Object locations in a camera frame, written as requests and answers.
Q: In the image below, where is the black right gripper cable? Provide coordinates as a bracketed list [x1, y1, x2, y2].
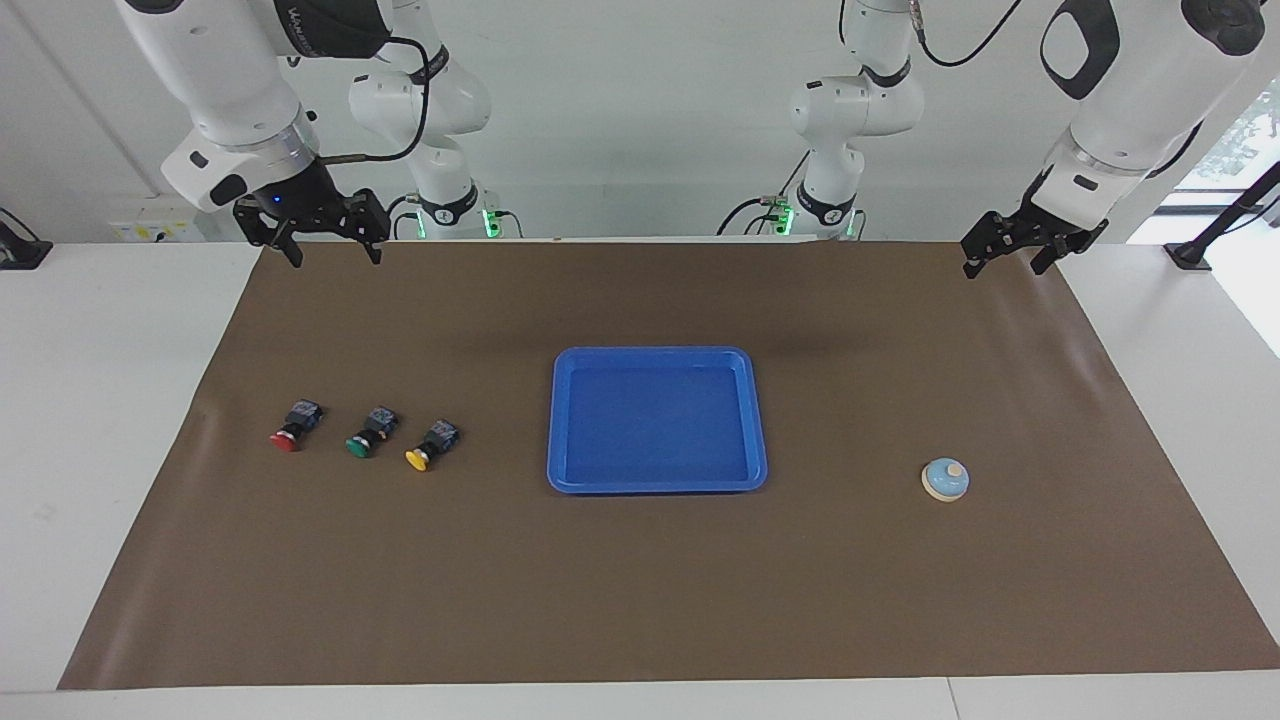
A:
[318, 36, 433, 166]

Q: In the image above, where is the green push button switch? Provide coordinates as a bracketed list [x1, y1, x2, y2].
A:
[345, 405, 400, 460]

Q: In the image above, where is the red push button switch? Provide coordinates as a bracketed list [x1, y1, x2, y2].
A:
[269, 399, 326, 454]

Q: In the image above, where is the black camera stand pole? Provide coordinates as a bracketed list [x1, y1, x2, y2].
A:
[1163, 160, 1280, 273]

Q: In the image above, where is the white wall socket box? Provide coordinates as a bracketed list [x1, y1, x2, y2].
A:
[108, 205, 206, 243]

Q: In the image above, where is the window with green foliage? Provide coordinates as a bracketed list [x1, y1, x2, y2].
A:
[1160, 75, 1280, 216]

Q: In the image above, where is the light blue call bell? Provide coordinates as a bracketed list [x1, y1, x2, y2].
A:
[920, 457, 971, 503]

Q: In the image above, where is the black table clamp mount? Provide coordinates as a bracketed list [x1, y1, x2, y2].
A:
[0, 208, 53, 271]

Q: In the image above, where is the brown table mat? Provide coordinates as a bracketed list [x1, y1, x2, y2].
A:
[57, 240, 1280, 691]

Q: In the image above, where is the blue plastic tray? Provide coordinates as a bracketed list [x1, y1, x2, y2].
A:
[546, 346, 769, 495]

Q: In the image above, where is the yellow push button switch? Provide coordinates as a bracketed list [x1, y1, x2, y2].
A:
[404, 419, 461, 473]

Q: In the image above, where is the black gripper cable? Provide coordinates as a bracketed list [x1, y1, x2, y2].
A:
[318, 36, 433, 166]
[1148, 120, 1207, 179]

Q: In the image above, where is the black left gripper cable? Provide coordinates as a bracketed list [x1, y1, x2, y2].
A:
[1148, 120, 1207, 179]

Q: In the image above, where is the left arm cable metal plug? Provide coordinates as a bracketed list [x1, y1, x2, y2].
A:
[908, 0, 1026, 69]

